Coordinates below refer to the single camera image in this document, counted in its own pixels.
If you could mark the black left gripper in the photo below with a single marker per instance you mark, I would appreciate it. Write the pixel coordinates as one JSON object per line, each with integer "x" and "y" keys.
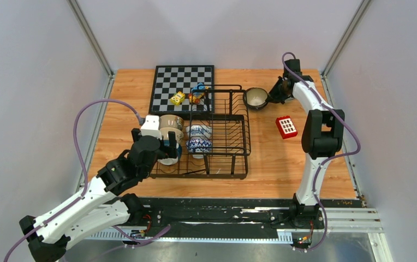
{"x": 172, "y": 152}

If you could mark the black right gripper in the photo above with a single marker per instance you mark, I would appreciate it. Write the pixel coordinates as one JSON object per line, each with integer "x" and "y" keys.
{"x": 273, "y": 97}

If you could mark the black patterned rim bowl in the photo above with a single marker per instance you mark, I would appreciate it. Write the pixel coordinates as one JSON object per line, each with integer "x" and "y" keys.
{"x": 255, "y": 96}

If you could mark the white grid pattern bowl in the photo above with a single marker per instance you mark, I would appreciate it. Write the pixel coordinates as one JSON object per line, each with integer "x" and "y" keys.
{"x": 290, "y": 98}

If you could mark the teal glazed large bowl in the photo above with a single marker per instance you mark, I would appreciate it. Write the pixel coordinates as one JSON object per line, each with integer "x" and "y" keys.
{"x": 256, "y": 107}

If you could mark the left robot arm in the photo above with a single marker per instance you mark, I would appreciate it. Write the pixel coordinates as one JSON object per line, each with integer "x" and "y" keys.
{"x": 102, "y": 203}

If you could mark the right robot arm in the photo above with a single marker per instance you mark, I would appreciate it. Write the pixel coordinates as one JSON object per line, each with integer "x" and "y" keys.
{"x": 322, "y": 138}

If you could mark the teal white dotted bowl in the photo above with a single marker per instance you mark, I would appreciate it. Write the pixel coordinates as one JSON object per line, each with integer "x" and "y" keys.
{"x": 172, "y": 161}

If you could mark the beige floral bowl lower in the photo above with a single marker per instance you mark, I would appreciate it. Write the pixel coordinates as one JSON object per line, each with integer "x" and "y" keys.
{"x": 179, "y": 135}

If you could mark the beige floral bowl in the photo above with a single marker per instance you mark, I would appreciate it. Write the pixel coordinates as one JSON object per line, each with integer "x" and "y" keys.
{"x": 179, "y": 135}
{"x": 171, "y": 121}

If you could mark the beige floral bowl upper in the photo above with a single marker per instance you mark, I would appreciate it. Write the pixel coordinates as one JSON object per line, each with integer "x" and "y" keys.
{"x": 171, "y": 121}

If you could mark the red toy window brick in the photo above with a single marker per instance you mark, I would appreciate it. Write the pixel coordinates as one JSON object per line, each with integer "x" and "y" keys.
{"x": 286, "y": 127}

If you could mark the white blue rose bowl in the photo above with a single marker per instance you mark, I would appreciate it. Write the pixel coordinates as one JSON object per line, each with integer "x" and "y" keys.
{"x": 199, "y": 131}

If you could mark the blue white geometric bowl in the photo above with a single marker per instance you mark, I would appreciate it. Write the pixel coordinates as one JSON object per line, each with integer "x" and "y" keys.
{"x": 197, "y": 146}

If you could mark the yellow owl toy block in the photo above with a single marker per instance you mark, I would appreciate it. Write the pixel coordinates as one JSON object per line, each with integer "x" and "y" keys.
{"x": 177, "y": 98}

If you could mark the black and white chessboard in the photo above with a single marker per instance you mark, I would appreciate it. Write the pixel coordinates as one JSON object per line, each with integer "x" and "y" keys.
{"x": 171, "y": 79}

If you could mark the blue yellow toy brick car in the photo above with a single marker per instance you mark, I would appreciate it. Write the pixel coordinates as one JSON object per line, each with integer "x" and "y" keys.
{"x": 197, "y": 93}

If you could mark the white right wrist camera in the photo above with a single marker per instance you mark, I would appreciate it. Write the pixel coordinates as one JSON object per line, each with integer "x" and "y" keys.
{"x": 294, "y": 66}

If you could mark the aluminium frame post right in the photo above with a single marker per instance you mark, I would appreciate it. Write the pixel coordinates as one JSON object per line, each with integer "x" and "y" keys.
{"x": 347, "y": 34}

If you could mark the aluminium frame post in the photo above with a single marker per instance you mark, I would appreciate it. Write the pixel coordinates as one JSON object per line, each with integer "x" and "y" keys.
{"x": 82, "y": 20}
{"x": 347, "y": 34}

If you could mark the black wire dish rack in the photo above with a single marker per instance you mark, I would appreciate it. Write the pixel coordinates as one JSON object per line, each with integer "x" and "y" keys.
{"x": 231, "y": 146}

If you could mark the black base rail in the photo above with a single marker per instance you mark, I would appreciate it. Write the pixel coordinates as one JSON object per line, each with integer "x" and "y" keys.
{"x": 218, "y": 221}

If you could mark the aluminium frame post left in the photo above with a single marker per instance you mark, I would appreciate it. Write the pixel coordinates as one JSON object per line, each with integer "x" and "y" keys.
{"x": 82, "y": 20}

